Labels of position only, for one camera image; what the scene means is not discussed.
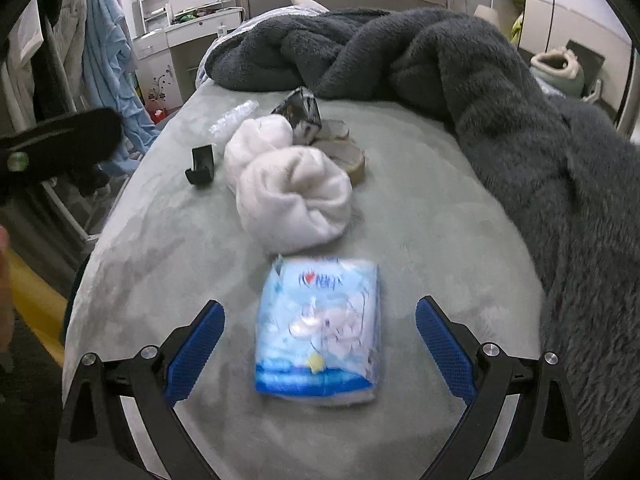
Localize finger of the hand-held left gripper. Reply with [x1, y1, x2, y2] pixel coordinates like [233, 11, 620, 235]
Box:
[0, 107, 123, 206]

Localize white dressing table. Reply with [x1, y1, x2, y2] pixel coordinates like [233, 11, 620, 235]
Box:
[132, 0, 246, 111]

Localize dark grey fleece blanket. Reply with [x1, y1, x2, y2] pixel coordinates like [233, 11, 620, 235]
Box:
[205, 7, 640, 476]

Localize black plastic hook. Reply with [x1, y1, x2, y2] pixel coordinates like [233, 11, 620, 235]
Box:
[185, 144, 216, 186]

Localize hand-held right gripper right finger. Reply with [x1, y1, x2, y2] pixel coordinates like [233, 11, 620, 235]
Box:
[415, 295, 586, 480]

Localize light blue hanging garment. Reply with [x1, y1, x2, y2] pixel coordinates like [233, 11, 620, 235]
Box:
[80, 0, 161, 176]

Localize blue tissue packet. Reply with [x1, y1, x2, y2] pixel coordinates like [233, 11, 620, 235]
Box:
[254, 255, 383, 406]

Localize black stand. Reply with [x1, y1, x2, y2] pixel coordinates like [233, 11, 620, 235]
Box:
[565, 40, 608, 106]

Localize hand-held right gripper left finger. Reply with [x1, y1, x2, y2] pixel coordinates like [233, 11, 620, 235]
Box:
[55, 300, 226, 480]

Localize light blue patterned duvet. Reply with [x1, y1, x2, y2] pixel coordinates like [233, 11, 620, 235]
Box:
[196, 0, 331, 91]

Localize white hanging garment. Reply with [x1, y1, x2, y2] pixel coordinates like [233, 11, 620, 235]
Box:
[5, 0, 88, 126]

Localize white clothes rack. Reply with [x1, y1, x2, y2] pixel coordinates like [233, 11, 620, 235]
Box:
[40, 10, 108, 248]

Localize white fluffy sock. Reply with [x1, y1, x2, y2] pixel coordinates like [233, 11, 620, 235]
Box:
[235, 145, 355, 255]
[223, 114, 296, 196]

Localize yellow curved panel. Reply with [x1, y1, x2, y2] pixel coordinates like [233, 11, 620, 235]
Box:
[5, 247, 68, 361]

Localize person's left hand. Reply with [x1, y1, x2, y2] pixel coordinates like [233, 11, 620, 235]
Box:
[0, 225, 15, 361]

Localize bed with grey sheet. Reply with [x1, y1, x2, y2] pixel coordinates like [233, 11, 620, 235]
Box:
[62, 2, 640, 480]

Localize green plush slipper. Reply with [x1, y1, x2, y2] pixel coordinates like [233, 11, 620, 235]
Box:
[530, 47, 586, 98]

